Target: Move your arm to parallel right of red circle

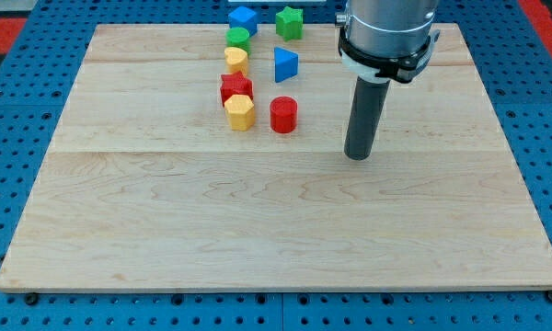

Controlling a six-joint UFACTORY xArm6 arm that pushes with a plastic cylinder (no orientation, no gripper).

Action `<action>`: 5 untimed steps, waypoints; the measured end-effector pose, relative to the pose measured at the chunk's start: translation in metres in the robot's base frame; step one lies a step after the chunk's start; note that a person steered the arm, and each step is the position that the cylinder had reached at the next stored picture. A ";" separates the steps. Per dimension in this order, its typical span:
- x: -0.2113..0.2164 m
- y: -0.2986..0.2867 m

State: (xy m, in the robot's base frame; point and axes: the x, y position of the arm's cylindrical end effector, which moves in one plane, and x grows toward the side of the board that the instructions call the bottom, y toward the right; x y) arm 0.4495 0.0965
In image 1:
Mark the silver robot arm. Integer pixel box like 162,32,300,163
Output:
335,0,440,84

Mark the red cylinder block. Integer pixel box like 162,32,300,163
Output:
270,96,298,133

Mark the yellow hexagon block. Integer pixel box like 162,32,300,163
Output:
224,95,256,131

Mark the red star block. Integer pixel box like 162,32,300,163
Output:
219,72,254,104

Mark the blue triangle block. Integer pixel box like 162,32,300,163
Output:
274,47,299,83

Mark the yellow heart block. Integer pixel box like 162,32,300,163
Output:
224,47,248,76

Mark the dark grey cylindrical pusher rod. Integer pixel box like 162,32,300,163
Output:
344,77,390,160

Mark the wooden board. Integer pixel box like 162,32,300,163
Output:
0,24,552,293

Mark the green cylinder block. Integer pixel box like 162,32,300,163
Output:
225,27,250,54

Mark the green star block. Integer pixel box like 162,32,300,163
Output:
275,6,304,41

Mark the blue cube block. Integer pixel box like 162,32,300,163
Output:
227,6,258,36

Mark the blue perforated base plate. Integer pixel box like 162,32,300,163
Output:
0,0,552,330

